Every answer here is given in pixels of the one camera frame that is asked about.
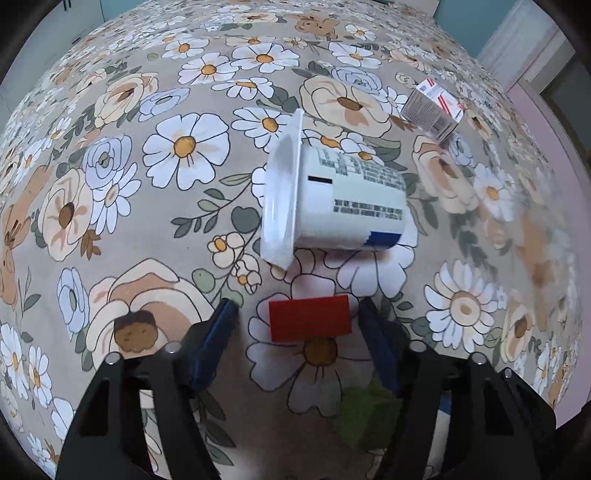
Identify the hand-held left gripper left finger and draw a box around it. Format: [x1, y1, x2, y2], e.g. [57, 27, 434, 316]
[55, 298, 241, 480]

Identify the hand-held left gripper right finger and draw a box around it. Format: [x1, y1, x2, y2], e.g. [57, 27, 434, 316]
[358, 298, 557, 480]

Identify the red toy block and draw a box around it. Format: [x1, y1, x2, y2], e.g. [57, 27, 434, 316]
[269, 295, 354, 343]

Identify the green toy brick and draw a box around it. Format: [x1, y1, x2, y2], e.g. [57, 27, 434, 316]
[335, 387, 403, 445]

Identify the white plastic cup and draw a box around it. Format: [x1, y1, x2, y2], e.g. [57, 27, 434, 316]
[259, 108, 408, 269]

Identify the floral bedspread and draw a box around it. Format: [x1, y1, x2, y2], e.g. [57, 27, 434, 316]
[0, 0, 585, 480]

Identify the small white printed box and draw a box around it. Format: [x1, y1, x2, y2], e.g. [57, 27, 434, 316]
[401, 78, 466, 141]

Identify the white curtain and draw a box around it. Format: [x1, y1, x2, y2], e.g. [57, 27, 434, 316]
[475, 2, 571, 90]

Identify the white wardrobe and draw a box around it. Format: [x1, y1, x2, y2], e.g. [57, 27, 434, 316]
[9, 0, 112, 79]

